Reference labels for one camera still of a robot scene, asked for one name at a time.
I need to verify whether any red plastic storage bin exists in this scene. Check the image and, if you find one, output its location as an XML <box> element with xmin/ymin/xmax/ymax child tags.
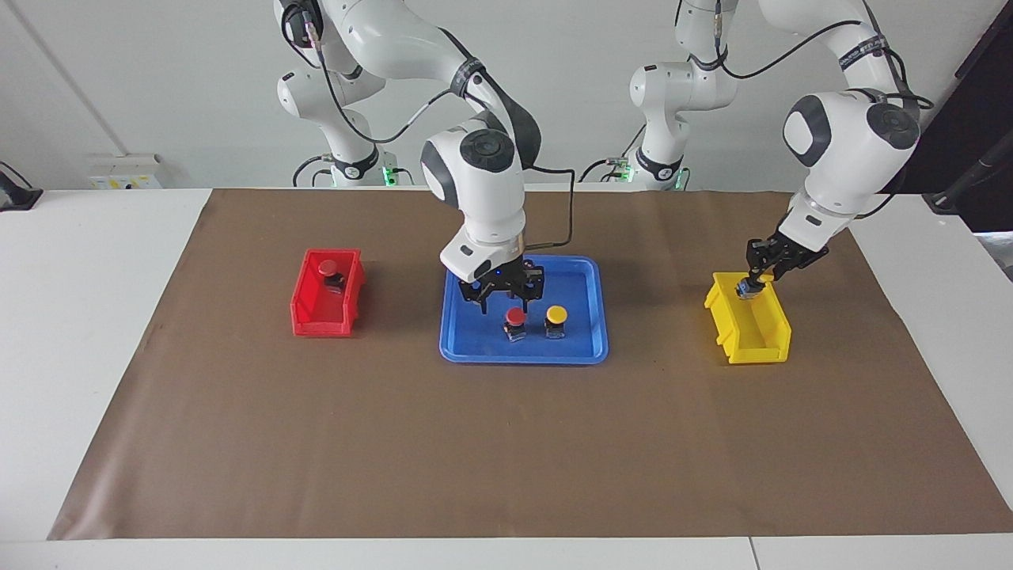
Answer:
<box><xmin>290</xmin><ymin>248</ymin><xmax>366</xmax><ymax>339</ymax></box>

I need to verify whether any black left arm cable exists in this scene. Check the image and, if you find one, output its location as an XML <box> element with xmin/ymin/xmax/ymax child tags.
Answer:
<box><xmin>712</xmin><ymin>0</ymin><xmax>935</xmax><ymax>112</ymax></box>

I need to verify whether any grey metal object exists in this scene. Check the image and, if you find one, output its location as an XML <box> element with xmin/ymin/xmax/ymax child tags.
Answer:
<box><xmin>977</xmin><ymin>231</ymin><xmax>1013</xmax><ymax>282</ymax></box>

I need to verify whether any brown paper table mat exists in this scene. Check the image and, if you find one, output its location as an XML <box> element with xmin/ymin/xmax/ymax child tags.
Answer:
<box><xmin>47</xmin><ymin>188</ymin><xmax>1013</xmax><ymax>542</ymax></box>

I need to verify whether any blue plastic tray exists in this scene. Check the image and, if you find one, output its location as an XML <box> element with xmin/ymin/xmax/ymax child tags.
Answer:
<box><xmin>439</xmin><ymin>253</ymin><xmax>610</xmax><ymax>366</ymax></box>

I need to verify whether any black base cable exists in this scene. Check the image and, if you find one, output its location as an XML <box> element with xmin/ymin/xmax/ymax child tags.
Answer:
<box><xmin>578</xmin><ymin>127</ymin><xmax>643</xmax><ymax>184</ymax></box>
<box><xmin>291</xmin><ymin>154</ymin><xmax>337</xmax><ymax>188</ymax></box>

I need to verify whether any black stand pole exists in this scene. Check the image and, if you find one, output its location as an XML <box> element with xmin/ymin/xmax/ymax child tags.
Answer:
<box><xmin>922</xmin><ymin>133</ymin><xmax>1013</xmax><ymax>215</ymax></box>

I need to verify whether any white power strip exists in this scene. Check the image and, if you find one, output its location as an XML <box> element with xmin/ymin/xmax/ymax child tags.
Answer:
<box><xmin>87</xmin><ymin>154</ymin><xmax>164</xmax><ymax>191</ymax></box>

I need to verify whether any black device with cable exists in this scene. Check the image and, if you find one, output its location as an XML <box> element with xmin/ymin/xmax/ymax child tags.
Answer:
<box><xmin>0</xmin><ymin>162</ymin><xmax>43</xmax><ymax>213</ymax></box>

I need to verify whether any yellow plastic storage bin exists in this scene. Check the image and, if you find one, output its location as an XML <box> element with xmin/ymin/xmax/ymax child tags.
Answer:
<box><xmin>704</xmin><ymin>271</ymin><xmax>792</xmax><ymax>365</ymax></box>

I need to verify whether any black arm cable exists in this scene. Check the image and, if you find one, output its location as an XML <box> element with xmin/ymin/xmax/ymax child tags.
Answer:
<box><xmin>712</xmin><ymin>0</ymin><xmax>935</xmax><ymax>112</ymax></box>
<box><xmin>522</xmin><ymin>165</ymin><xmax>575</xmax><ymax>250</ymax></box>

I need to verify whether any black background panel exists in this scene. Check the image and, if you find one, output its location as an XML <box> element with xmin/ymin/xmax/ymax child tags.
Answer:
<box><xmin>875</xmin><ymin>0</ymin><xmax>1013</xmax><ymax>234</ymax></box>

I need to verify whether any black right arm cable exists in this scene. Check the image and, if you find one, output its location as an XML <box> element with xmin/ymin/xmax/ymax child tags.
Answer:
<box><xmin>522</xmin><ymin>165</ymin><xmax>575</xmax><ymax>250</ymax></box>

